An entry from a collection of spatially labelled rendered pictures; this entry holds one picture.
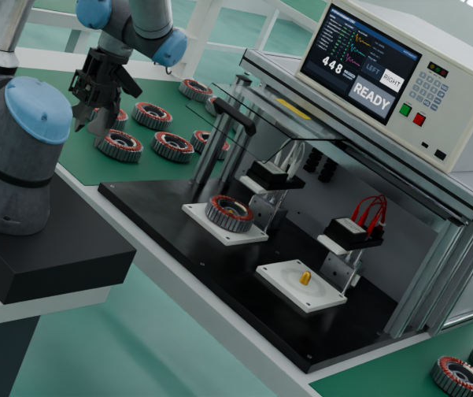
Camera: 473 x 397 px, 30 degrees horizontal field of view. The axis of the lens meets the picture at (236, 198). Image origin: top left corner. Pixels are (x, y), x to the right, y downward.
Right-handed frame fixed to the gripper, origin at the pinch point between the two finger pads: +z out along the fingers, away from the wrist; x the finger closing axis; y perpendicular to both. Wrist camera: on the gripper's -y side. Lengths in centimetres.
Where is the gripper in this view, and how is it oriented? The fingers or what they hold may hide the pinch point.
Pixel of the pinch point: (89, 135)
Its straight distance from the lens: 196.4
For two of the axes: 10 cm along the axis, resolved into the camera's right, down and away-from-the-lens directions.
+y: -6.2, 0.4, -7.8
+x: 6.8, 5.3, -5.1
